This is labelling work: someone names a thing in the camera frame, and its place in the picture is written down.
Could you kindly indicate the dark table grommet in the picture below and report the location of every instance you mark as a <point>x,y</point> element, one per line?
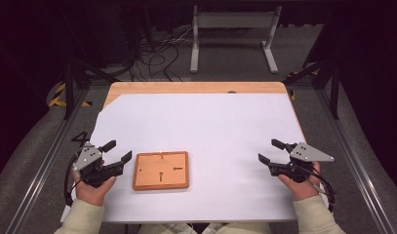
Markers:
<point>231,92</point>

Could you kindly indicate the wooden picture frame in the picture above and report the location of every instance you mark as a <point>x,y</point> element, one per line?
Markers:
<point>160,170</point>

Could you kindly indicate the white paper sheet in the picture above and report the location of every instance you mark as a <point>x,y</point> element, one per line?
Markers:
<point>202,123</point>

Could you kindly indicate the person's left hand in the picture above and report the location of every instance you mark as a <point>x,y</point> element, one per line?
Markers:
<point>92,194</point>

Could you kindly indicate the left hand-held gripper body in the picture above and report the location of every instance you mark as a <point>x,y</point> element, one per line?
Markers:
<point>87,157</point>

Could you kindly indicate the yellow black hazard tape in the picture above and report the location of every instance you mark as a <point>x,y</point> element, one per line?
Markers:
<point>58,94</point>

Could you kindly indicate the person's left leg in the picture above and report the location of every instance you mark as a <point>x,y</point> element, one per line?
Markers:
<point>166,229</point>

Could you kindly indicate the aluminium floor rail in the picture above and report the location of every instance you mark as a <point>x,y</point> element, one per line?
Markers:
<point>43,169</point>
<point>355,169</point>

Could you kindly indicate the black metal stand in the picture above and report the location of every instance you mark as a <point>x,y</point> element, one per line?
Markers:
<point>68,91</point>
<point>334,94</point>

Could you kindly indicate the person's right hand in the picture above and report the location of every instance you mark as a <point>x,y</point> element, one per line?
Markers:
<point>303,190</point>

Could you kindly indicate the white metal stand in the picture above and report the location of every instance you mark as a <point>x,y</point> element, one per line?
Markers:
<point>235,20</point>

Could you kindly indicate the person's leg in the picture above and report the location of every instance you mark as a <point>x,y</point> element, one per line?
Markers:
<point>238,228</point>
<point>166,229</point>

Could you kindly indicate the person's right leg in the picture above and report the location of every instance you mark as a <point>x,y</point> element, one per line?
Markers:
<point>238,228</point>

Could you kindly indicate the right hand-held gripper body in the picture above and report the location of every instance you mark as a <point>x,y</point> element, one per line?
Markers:
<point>308,153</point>

